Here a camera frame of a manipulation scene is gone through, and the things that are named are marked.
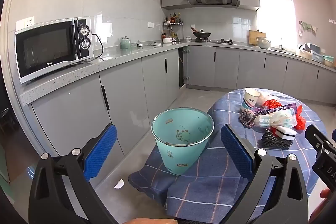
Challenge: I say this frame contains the clear plastic bag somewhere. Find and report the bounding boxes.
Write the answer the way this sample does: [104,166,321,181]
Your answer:
[256,91,279,109]

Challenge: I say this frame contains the metal mixing bowl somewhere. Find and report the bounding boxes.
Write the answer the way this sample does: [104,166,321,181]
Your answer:
[256,37,271,49]

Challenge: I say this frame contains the silver black microwave oven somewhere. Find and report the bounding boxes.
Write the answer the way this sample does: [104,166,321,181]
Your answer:
[14,17,92,84]

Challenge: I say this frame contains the wooden cutting board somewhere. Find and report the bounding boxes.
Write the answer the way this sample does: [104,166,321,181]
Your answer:
[249,30,267,46]

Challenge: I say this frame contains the teal ceramic kettle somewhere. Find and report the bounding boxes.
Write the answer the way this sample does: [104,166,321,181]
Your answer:
[120,36,132,50]

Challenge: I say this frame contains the dark scouring pad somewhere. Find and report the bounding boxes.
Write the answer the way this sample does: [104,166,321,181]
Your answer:
[261,129,293,149]

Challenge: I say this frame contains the red translucent plastic bag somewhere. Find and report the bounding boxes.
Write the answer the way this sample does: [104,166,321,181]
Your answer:
[295,105,307,131]

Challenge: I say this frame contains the white tissue pack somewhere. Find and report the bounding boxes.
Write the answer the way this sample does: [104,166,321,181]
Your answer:
[253,109,298,130]

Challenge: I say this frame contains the patterned hair scrunchie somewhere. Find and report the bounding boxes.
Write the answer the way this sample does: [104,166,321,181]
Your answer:
[240,109,260,128]

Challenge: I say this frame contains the black wok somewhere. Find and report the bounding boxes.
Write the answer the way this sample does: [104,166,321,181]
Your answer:
[191,27,212,39]

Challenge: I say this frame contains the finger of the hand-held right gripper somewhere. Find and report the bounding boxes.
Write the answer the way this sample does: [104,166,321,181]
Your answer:
[306,124,336,161]

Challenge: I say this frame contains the metal spice rack with bottles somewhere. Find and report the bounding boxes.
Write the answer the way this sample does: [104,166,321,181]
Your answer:
[161,12,183,42]

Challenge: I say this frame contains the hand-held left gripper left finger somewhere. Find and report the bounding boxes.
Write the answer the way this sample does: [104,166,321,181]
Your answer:
[28,124,118,224]

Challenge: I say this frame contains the wall hooks with hanging cloths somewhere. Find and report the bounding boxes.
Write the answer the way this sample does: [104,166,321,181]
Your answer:
[298,21,318,36]

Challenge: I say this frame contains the teal waste bin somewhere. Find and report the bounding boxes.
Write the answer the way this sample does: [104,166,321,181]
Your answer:
[151,108,214,176]

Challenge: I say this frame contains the bright window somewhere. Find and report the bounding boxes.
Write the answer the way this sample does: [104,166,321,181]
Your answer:
[256,0,294,48]

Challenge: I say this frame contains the dark chair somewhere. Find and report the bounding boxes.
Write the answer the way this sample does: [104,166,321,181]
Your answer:
[0,107,12,132]

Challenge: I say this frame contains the striped white paper cup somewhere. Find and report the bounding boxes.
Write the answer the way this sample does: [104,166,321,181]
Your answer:
[241,88,261,111]

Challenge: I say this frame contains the person's left hand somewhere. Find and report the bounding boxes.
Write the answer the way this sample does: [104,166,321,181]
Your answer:
[125,218,175,224]

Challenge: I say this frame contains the white and black sponge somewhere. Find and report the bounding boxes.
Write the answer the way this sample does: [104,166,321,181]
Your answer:
[272,126,297,140]

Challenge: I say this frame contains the gas stove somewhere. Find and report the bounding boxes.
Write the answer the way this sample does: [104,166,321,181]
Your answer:
[190,38,237,45]

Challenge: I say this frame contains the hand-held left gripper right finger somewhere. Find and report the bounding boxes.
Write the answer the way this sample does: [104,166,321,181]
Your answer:
[220,124,309,224]

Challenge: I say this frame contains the person's right hand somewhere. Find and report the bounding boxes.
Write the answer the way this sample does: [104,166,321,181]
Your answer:
[308,188,336,224]

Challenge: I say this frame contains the black bag on boxes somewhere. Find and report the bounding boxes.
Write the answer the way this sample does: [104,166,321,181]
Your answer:
[297,43,323,62]

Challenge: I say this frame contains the black microwave power cable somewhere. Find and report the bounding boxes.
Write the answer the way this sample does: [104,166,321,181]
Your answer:
[91,34,104,59]

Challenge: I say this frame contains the purple snack wrapper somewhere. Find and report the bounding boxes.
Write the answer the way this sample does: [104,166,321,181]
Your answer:
[252,103,298,115]

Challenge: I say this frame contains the white wall outlet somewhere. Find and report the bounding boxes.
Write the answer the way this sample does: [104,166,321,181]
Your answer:
[16,16,34,30]

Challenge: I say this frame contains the blue plaid tablecloth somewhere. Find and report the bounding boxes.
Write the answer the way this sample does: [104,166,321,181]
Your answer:
[129,88,328,222]

